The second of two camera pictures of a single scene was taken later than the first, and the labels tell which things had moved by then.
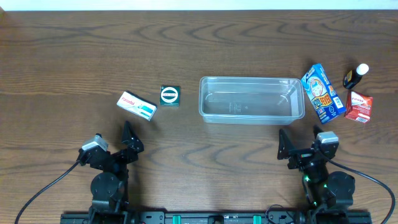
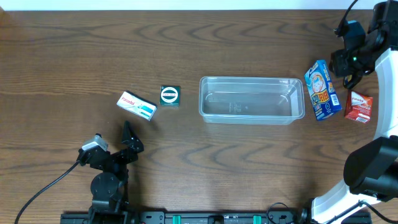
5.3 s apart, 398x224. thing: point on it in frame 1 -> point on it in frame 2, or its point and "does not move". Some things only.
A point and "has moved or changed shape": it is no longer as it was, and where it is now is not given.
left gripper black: (115, 157) does not move
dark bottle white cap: (353, 76) does not move
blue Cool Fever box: (322, 95) has moved or changed shape
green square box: (170, 96) does not move
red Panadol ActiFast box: (358, 107) does not move
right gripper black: (302, 157) -> (339, 64)
